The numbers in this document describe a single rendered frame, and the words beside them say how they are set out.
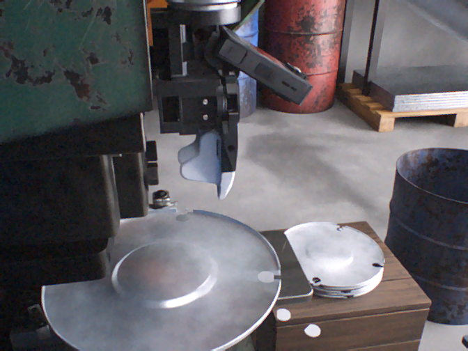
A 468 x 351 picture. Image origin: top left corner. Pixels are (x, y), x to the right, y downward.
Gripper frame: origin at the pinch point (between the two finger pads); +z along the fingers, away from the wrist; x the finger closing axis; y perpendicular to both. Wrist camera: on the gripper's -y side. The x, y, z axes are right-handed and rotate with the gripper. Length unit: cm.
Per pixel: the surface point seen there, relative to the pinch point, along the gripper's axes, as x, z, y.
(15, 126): 19.5, -16.0, 15.4
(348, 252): -49, 50, -41
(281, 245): -3.1, 11.5, -8.1
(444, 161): -91, 47, -96
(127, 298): 4.4, 11.0, 12.4
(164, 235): -7.9, 11.3, 7.7
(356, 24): -330, 37, -162
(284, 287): 5.3, 11.5, -6.1
